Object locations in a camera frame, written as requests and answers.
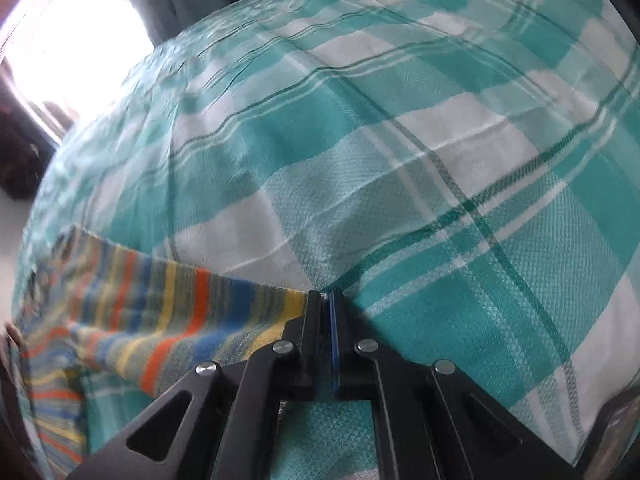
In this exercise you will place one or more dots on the dark grey object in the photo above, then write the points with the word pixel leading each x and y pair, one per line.
pixel 612 435

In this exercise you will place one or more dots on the teal plaid bed blanket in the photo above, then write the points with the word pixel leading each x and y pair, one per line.
pixel 400 160

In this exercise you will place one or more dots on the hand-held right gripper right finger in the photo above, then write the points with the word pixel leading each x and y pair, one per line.
pixel 335 330

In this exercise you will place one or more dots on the dark cloth bundle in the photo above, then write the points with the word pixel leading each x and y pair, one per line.
pixel 20 160

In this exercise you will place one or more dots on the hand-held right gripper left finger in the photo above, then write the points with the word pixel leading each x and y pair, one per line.
pixel 316 320

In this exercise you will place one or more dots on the grey curtain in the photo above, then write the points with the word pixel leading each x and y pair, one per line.
pixel 165 0

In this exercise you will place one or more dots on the bright window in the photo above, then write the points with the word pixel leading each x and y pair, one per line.
pixel 75 35

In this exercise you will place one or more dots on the striped knit garment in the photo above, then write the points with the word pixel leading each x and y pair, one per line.
pixel 175 300

